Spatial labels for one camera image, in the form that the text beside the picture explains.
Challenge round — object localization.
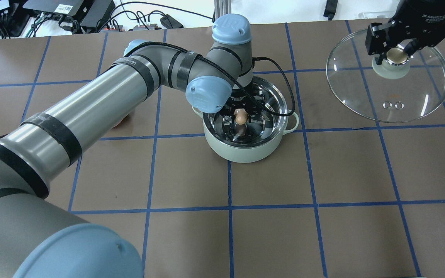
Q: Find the glass pot lid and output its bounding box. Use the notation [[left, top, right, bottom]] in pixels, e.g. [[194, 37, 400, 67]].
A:
[[326, 29, 445, 123]]

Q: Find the black power adapter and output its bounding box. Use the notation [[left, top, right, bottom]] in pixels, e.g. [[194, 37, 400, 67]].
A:
[[160, 14, 184, 29]]

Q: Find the mint green electric pot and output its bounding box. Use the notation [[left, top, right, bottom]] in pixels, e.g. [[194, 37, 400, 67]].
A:
[[185, 76, 300, 163]]

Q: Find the pink bowl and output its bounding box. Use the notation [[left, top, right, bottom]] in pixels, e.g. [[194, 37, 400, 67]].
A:
[[112, 111, 134, 129]]

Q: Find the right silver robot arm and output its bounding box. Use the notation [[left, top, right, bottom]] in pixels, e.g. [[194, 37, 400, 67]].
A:
[[365, 0, 445, 65]]

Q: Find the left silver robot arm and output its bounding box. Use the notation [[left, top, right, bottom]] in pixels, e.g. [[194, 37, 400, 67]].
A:
[[0, 14, 252, 278]]

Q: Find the black device with label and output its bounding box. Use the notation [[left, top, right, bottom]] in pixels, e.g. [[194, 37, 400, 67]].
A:
[[23, 0, 115, 33]]

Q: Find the brown egg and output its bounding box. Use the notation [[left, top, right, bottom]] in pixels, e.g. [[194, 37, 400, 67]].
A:
[[234, 108, 249, 125]]

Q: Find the aluminium frame post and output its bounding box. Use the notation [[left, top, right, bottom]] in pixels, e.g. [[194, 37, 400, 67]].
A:
[[212, 0, 231, 23]]

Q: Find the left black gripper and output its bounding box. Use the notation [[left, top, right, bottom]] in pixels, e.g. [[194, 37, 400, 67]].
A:
[[219, 77, 266, 120]]

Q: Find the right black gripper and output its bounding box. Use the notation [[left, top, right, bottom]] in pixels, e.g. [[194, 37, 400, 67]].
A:
[[365, 8, 445, 66]]

